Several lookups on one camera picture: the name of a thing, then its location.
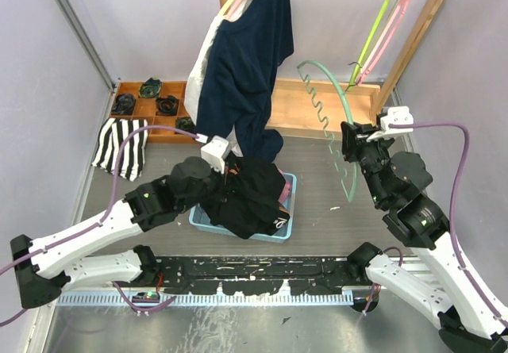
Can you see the black printed t shirt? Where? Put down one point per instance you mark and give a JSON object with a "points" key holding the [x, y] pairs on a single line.
{"points": [[262, 215]]}

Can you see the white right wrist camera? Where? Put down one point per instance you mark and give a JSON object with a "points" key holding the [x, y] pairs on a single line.
{"points": [[393, 121]]}

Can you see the brown wooden compartment tray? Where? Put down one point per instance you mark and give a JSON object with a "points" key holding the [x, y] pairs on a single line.
{"points": [[145, 108]]}

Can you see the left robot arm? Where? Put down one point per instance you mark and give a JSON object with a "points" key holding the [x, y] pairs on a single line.
{"points": [[49, 266]]}

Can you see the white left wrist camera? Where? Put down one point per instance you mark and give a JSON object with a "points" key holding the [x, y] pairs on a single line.
{"points": [[214, 151]]}

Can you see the white slotted cable duct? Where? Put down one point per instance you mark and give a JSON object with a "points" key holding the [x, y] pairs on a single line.
{"points": [[282, 298]]}

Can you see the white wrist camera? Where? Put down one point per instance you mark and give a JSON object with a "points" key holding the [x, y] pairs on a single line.
{"points": [[214, 151], [393, 121]]}

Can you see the navy blue t shirt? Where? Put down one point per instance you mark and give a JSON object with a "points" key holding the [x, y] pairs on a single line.
{"points": [[240, 77]]}

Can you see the light blue plastic basket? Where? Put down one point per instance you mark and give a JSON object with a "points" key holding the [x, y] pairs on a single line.
{"points": [[199, 219]]}

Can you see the wooden clothes rack frame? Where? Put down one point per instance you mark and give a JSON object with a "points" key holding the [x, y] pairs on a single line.
{"points": [[315, 109]]}

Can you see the lime green hanger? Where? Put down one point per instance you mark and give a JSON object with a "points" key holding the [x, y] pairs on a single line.
{"points": [[373, 35]]}

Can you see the pink t shirt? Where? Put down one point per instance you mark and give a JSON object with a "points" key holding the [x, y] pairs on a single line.
{"points": [[286, 189]]}

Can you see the dark rolled item in tray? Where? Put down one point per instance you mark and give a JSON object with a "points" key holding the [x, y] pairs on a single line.
{"points": [[124, 104], [185, 124], [151, 88], [167, 106]]}

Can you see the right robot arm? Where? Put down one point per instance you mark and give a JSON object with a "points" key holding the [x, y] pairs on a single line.
{"points": [[465, 312]]}

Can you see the black white striped cloth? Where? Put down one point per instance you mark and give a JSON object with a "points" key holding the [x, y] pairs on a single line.
{"points": [[110, 138]]}

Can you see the mint green hanger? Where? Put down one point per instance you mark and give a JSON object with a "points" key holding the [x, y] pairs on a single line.
{"points": [[349, 179]]}

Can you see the white t shirt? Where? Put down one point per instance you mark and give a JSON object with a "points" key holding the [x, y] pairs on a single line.
{"points": [[198, 71]]}

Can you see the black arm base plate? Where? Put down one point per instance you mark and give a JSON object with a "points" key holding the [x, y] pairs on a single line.
{"points": [[252, 275]]}

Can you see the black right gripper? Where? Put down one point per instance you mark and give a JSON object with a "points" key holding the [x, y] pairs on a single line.
{"points": [[352, 140]]}

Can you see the pink plastic hanger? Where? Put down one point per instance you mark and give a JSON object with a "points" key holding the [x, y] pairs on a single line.
{"points": [[391, 31]]}

